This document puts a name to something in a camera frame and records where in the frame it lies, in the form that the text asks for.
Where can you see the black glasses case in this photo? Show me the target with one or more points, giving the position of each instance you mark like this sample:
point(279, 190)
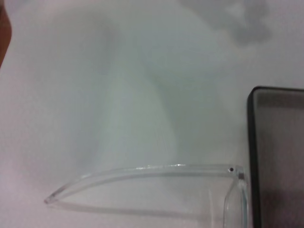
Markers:
point(280, 154)

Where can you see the clear plastic glasses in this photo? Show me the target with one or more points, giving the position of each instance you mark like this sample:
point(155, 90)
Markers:
point(166, 169)

